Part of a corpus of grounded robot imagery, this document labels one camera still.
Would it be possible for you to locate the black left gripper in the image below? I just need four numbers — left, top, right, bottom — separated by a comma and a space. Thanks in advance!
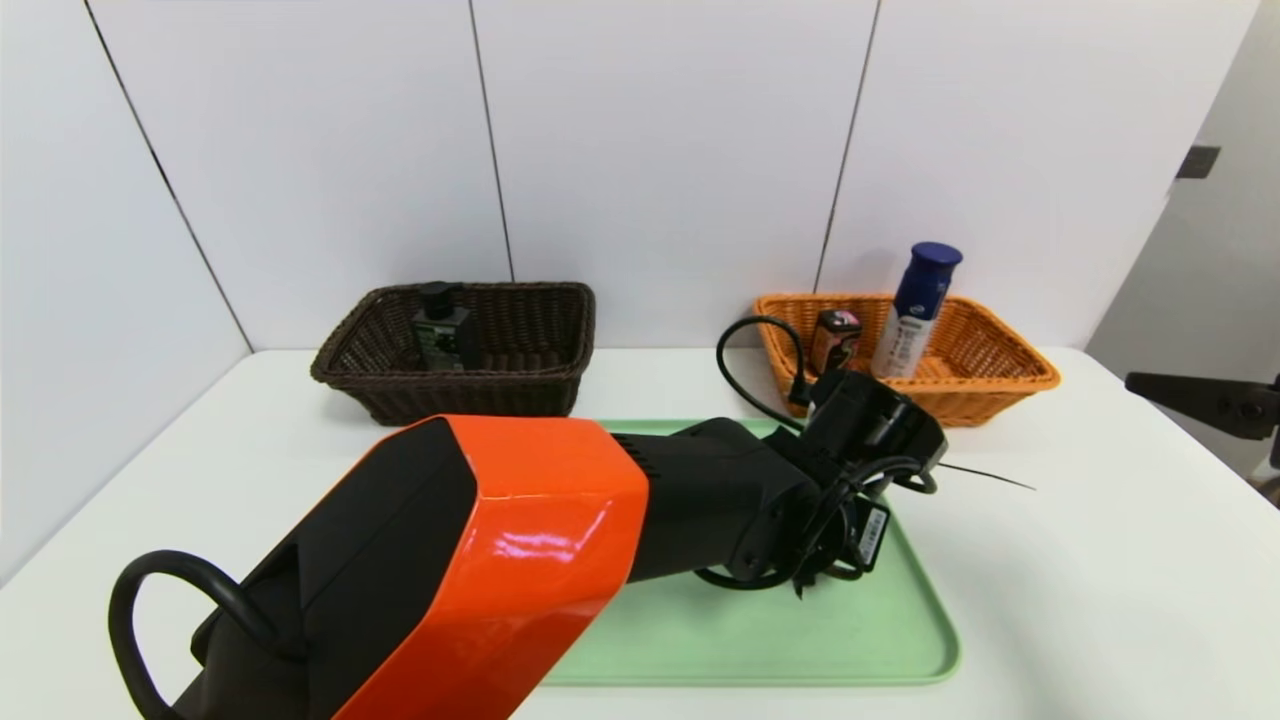
839, 495, 891, 573

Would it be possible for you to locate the black gum box with pink print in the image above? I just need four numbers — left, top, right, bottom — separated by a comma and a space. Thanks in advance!
808, 308, 863, 379

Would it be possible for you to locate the white bottle with blue cap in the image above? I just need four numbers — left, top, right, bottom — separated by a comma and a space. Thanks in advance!
870, 242, 964, 381

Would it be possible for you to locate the black square pump bottle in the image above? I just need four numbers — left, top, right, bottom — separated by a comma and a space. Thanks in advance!
412, 281, 477, 373

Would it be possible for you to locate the orange wicker basket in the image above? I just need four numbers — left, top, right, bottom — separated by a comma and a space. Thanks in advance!
752, 293, 1063, 429

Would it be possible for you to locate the dark brown wicker basket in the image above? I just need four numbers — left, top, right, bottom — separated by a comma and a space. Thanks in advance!
310, 281, 598, 427

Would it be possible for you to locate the light green plastic tray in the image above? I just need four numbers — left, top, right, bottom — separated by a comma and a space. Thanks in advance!
540, 418, 963, 688

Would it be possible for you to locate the thick black curved hose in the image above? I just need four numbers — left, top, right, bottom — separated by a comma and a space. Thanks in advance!
108, 550, 301, 720

